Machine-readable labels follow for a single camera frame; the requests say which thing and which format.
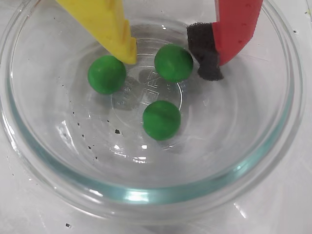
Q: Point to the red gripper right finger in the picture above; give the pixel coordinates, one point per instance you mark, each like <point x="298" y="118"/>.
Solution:
<point x="236" y="24"/>

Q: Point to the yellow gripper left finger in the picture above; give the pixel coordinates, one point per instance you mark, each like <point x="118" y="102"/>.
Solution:
<point x="97" y="22"/>

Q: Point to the green ball pill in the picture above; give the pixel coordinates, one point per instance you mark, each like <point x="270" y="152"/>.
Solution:
<point x="173" y="63"/>
<point x="161" y="120"/>
<point x="106" y="74"/>

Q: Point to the large clear glass bowl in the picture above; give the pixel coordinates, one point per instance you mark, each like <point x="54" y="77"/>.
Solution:
<point x="219" y="146"/>

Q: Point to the white tablecloth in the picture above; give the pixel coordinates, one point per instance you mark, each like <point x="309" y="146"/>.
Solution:
<point x="280" y="219"/>

